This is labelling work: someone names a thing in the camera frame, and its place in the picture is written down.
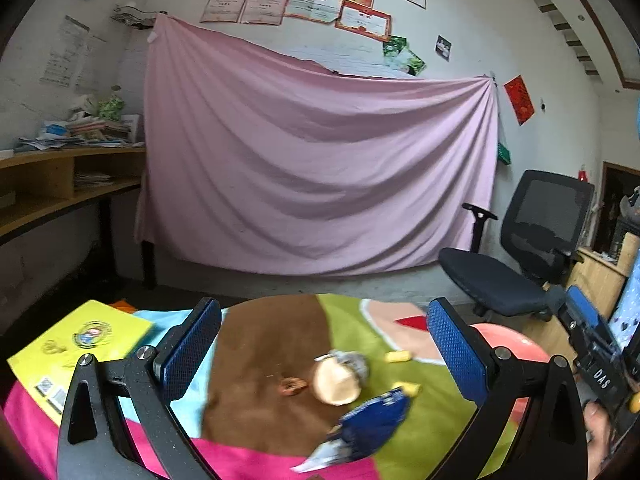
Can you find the yellow book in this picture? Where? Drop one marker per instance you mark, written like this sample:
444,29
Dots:
100,330

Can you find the colourful patchwork blanket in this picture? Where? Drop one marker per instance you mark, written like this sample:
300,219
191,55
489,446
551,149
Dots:
260,350

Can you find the round tan lid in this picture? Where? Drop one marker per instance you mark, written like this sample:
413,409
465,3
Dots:
335,382

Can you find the wall calendar sheet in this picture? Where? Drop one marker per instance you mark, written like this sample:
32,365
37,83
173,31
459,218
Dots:
65,55

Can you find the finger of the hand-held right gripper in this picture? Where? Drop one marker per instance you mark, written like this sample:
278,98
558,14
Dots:
584,310
556,300

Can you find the person's right hand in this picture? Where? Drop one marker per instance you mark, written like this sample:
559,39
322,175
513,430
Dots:
596,422

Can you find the dark brown wooden frame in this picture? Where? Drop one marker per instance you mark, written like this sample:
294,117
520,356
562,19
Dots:
607,210

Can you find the blue foil packet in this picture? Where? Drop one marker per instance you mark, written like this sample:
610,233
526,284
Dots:
372,420

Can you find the white plastic bag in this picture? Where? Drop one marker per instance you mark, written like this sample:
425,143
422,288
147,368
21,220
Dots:
82,105

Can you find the papers inside shelf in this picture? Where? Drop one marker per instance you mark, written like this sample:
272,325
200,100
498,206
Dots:
90,178

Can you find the brown peel scrap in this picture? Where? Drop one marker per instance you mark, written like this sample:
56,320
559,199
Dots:
292,386

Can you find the salmon plastic waste bin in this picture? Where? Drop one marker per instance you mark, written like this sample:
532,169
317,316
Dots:
510,342

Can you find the wooden shelf desk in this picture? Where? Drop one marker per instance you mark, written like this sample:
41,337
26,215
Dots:
30,161

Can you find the yellow scrap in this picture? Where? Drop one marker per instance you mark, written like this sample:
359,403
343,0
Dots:
407,389
397,356

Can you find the red paper square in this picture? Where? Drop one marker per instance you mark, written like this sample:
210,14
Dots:
520,100

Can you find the small dark-edged wall photo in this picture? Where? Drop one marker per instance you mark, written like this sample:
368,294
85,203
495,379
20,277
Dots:
443,48

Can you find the blue dotted curtain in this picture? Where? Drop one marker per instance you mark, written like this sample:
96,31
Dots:
630,310

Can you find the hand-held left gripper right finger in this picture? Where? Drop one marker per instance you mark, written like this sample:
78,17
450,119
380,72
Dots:
452,355

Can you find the pink hanging sheet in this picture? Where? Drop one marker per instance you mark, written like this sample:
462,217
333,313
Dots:
300,160

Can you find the pile of papers and books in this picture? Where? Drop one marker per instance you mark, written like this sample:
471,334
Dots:
90,130

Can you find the green hanging box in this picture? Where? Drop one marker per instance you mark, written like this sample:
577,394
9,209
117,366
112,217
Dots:
504,152

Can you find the green wall photo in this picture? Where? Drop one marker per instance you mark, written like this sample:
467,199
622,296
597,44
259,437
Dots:
414,64
393,45

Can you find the red hanging ornament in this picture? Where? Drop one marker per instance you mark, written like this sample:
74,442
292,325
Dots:
581,175

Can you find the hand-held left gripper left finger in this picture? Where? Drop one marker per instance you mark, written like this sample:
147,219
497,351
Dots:
192,350

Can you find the green patterned bag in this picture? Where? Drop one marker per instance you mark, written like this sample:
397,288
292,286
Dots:
111,106

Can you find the black office chair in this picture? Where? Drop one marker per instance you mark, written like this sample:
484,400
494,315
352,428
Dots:
500,280

